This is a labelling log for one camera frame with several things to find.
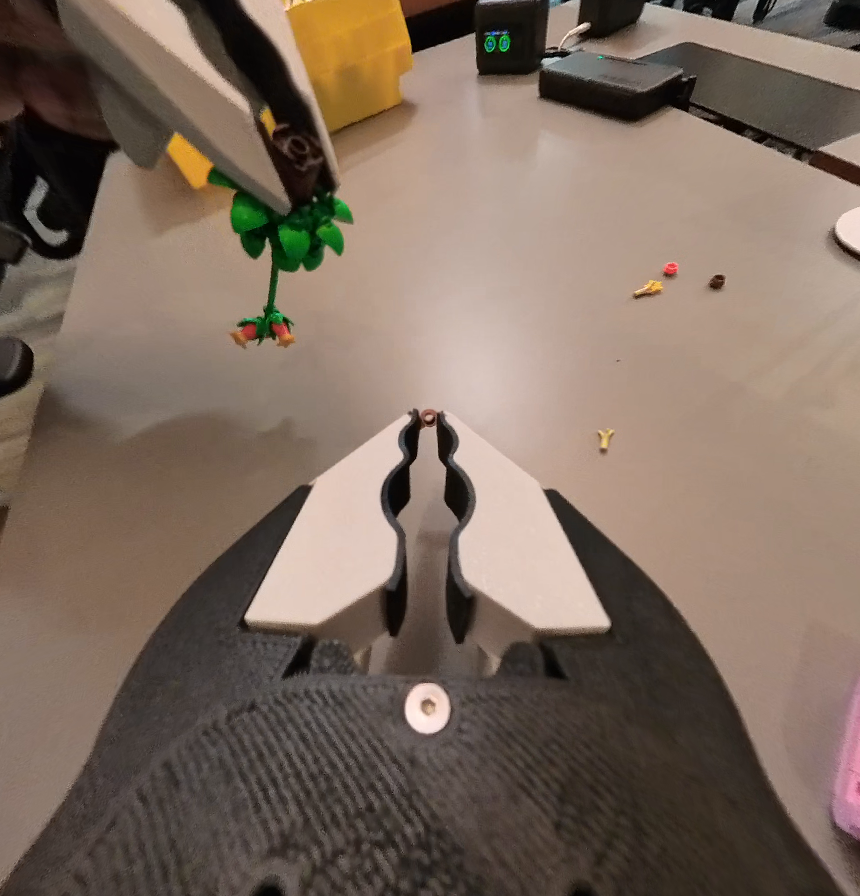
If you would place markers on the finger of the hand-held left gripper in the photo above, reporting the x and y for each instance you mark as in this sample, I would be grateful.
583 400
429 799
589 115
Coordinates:
290 70
164 63

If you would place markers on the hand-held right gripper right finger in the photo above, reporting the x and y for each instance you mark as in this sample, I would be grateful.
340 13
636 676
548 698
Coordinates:
535 560

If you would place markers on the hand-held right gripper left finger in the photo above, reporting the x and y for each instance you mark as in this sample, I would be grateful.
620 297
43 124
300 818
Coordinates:
325 560

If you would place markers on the green leafy plant piece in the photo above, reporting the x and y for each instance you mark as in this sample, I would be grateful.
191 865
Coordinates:
290 224

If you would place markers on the green flower stem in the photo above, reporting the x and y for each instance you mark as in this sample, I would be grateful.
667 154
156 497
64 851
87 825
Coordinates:
272 294

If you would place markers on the pink brick figure pot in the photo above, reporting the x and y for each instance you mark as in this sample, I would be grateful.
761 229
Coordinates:
857 763

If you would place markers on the person's left hand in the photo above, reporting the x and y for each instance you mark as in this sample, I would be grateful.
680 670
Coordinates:
31 56

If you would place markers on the yellow storage bin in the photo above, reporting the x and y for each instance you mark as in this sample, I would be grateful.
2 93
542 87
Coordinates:
353 63

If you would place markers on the tan twig piece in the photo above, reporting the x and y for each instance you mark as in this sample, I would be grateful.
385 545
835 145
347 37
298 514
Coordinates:
605 439

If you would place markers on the black power bank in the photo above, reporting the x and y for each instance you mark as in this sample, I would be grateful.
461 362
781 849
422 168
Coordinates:
510 38

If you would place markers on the flat black box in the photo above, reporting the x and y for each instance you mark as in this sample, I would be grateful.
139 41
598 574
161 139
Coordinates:
612 84

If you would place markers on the black charging dock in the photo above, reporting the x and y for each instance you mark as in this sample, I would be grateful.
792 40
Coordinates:
608 14

